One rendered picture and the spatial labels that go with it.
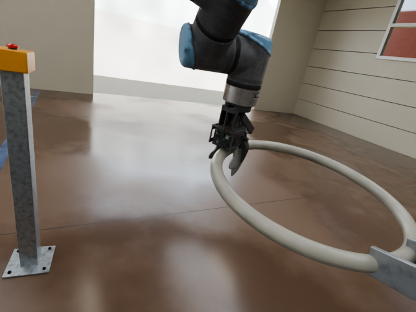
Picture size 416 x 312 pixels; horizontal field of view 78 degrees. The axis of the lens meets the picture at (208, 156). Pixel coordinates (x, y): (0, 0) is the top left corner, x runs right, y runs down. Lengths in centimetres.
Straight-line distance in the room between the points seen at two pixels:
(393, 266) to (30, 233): 149
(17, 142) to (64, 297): 76
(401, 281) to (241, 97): 46
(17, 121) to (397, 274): 132
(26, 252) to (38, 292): 21
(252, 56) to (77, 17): 563
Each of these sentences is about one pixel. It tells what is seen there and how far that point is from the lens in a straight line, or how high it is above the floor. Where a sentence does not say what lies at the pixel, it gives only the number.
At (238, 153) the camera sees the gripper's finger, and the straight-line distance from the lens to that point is 72.
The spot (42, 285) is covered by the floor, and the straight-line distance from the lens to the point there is 164.
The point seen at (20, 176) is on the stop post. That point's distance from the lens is 144.
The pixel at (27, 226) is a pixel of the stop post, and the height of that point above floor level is 26.
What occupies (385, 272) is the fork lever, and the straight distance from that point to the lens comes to 53.
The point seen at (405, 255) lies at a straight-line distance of 60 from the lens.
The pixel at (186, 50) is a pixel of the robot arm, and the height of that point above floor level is 119.
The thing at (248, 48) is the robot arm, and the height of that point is 122.
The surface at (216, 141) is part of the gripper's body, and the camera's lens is 68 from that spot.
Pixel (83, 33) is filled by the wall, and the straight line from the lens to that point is 613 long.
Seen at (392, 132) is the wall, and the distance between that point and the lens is 717.
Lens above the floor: 119
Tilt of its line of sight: 21 degrees down
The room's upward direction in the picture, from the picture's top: 11 degrees clockwise
